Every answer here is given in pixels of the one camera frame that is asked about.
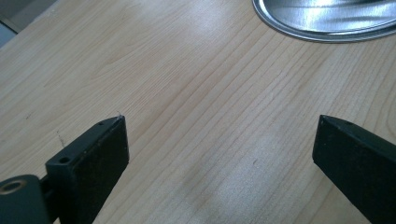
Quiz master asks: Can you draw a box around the round metal tray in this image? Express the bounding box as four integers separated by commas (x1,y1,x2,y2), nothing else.
251,0,396,43

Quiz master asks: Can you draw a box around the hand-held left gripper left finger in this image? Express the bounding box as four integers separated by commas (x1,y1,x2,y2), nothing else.
45,115,130,224

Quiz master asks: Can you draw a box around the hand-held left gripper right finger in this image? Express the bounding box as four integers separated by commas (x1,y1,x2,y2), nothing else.
312,114,396,224

